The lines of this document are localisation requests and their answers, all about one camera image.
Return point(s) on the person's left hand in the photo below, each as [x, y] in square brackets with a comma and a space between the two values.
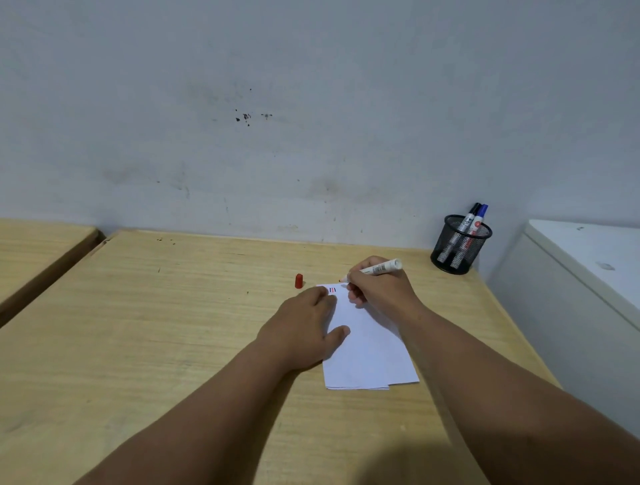
[297, 332]

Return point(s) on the person's right hand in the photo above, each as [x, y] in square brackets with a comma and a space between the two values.
[382, 292]

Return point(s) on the person's left thumb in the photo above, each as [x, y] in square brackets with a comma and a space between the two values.
[338, 337]

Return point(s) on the person's right fingers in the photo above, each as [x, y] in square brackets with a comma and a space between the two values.
[356, 294]

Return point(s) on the white paper sheet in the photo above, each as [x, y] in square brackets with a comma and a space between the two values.
[370, 349]

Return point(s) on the white marker pen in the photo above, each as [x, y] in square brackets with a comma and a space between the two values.
[382, 268]

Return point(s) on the person's left forearm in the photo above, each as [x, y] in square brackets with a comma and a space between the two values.
[192, 419]

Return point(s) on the person's right forearm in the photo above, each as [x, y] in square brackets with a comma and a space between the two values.
[505, 399]

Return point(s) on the red marker cap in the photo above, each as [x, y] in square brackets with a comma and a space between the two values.
[298, 281]

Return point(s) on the black mesh pen holder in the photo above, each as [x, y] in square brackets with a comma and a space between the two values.
[459, 247]

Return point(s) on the black capped marker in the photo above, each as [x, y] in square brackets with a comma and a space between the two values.
[465, 225]

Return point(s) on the blue capped marker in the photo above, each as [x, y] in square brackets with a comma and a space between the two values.
[475, 225]

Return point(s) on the white cabinet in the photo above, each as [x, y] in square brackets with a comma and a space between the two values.
[580, 305]

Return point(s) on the wooden side table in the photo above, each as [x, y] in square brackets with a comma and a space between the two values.
[37, 260]

